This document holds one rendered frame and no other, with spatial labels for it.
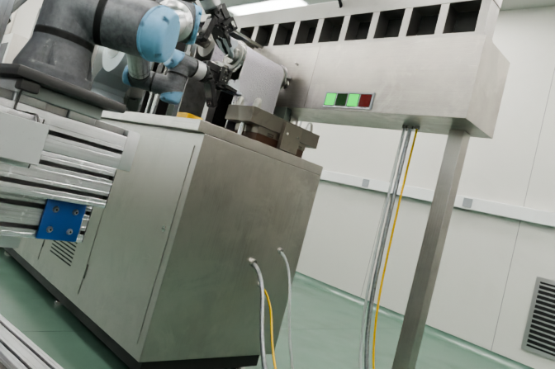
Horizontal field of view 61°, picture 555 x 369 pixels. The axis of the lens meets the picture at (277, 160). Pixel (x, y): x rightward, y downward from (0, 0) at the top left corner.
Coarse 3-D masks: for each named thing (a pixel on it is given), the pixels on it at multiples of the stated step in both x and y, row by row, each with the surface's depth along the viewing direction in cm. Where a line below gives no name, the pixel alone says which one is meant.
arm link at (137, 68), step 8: (128, 56) 156; (128, 64) 161; (136, 64) 158; (144, 64) 160; (128, 72) 169; (136, 72) 162; (144, 72) 164; (152, 72) 171; (128, 80) 169; (136, 80) 167; (144, 80) 168; (152, 80) 170; (144, 88) 171
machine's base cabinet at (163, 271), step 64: (128, 128) 192; (128, 192) 179; (192, 192) 155; (256, 192) 174; (64, 256) 202; (128, 256) 168; (192, 256) 158; (256, 256) 178; (128, 320) 158; (192, 320) 161; (256, 320) 183
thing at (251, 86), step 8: (240, 72) 195; (248, 72) 197; (240, 80) 195; (248, 80) 198; (256, 80) 201; (264, 80) 204; (240, 88) 196; (248, 88) 198; (256, 88) 202; (264, 88) 205; (272, 88) 208; (240, 96) 196; (248, 96) 199; (256, 96) 202; (264, 96) 205; (272, 96) 208; (232, 104) 194; (248, 104) 200; (264, 104) 206; (272, 104) 209; (272, 112) 210
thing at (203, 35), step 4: (208, 16) 188; (212, 16) 186; (208, 20) 186; (212, 20) 185; (216, 20) 186; (204, 24) 187; (208, 24) 185; (212, 24) 185; (204, 28) 185; (208, 28) 184; (212, 28) 186; (200, 32) 186; (204, 32) 184; (208, 32) 184; (200, 36) 184; (204, 36) 183; (208, 36) 185; (200, 40) 186; (204, 40) 184
